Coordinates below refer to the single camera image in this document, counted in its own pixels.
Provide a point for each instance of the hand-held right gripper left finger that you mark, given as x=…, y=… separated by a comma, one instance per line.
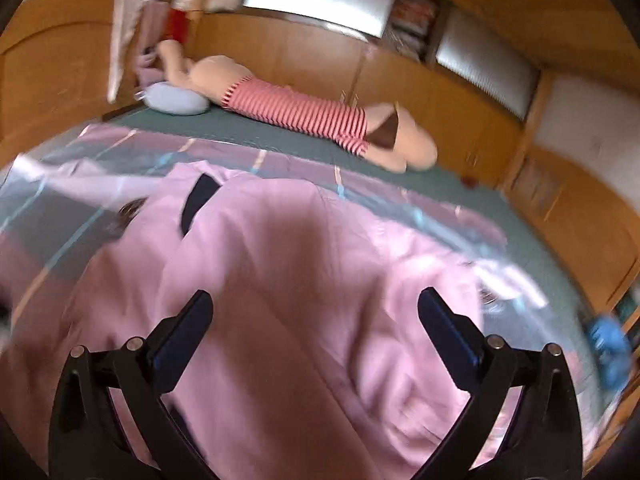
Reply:
x=182, y=340

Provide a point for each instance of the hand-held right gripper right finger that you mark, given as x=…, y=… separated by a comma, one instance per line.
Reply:
x=450, y=340

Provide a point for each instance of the pink hooded jacket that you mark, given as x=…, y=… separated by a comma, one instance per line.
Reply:
x=300, y=260

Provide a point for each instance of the green patterned mattress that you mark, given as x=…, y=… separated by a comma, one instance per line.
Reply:
x=440, y=195

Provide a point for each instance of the small brown object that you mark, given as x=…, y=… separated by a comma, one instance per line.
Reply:
x=470, y=183

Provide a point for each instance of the blue plush neck pillow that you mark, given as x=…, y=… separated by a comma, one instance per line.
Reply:
x=610, y=350

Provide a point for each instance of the plaid bed sheet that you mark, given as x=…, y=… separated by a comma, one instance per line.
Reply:
x=65, y=200

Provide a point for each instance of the lilac neck pillow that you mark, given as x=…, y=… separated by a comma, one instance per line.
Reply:
x=175, y=99

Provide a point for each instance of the plush dog in striped shirt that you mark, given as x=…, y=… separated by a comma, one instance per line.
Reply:
x=300, y=110

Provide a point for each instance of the purple plush toy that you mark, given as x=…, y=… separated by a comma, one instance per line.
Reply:
x=149, y=72

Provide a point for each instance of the narrow frosted glass panel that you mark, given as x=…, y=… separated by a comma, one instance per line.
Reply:
x=487, y=62

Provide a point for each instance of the white hanging towel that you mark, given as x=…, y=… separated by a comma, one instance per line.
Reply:
x=125, y=40

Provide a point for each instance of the red cloth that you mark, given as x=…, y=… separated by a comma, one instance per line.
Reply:
x=178, y=25

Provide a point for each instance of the stack of magazines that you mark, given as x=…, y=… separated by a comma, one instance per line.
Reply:
x=412, y=22

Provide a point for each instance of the wooden bunk bed frame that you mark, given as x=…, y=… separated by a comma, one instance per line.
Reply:
x=55, y=70

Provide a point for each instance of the wooden wall cabinet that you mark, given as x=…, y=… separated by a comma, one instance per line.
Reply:
x=310, y=60

